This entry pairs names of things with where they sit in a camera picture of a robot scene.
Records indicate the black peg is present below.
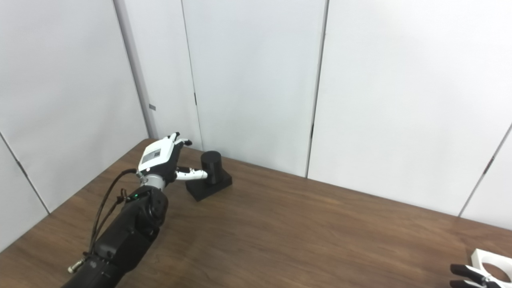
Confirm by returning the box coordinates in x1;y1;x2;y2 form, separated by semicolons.
185;151;233;202

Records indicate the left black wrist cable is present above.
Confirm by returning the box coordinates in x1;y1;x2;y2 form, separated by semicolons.
67;168;138;274

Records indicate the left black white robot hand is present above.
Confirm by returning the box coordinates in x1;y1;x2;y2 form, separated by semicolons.
137;132;208;185

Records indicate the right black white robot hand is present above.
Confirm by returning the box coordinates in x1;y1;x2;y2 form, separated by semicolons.
450;263;504;288

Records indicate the white square piece with hole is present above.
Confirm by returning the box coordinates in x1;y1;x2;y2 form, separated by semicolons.
470;248;512;284

